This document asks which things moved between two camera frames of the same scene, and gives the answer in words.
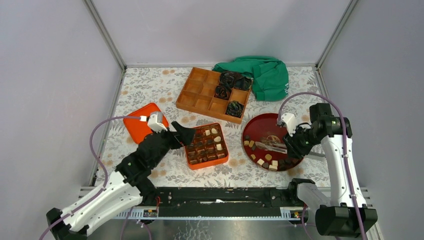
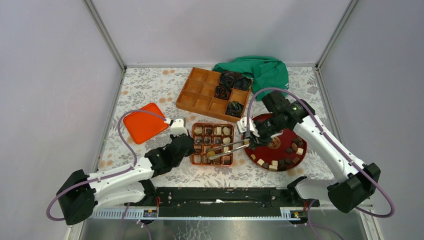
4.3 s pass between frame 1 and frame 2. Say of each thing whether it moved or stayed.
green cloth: stayed
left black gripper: moved
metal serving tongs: moved
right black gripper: moved
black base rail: stayed
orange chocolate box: moved
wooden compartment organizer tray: stayed
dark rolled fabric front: stayed
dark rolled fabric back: stayed
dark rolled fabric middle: stayed
